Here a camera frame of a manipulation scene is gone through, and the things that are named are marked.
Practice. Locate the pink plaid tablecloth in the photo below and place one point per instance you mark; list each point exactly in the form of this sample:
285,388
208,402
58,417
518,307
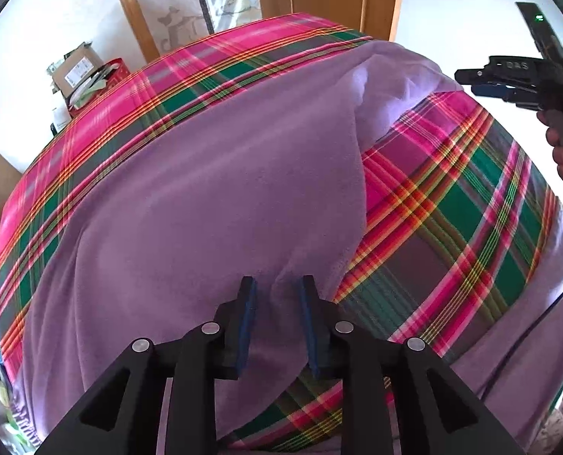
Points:
120,123

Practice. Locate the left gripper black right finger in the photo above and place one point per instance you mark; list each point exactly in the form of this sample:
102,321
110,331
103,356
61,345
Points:
395,394

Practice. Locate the brown cardboard box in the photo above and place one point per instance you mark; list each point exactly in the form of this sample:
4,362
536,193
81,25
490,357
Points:
68,74

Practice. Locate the purple fleece garment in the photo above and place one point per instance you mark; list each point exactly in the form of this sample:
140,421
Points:
370,170

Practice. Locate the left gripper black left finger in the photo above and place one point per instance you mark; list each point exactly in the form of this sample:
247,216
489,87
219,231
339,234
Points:
161,395

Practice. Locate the person's right hand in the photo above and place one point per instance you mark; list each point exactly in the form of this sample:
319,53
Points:
553,138

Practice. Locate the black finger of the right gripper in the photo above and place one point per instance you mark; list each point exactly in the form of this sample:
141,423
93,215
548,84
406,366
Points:
512,72
520,98

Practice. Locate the red patterned storage basket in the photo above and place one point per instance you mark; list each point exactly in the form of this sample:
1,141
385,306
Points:
96,85

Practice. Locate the white product box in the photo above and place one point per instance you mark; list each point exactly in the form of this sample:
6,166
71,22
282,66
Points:
61,119

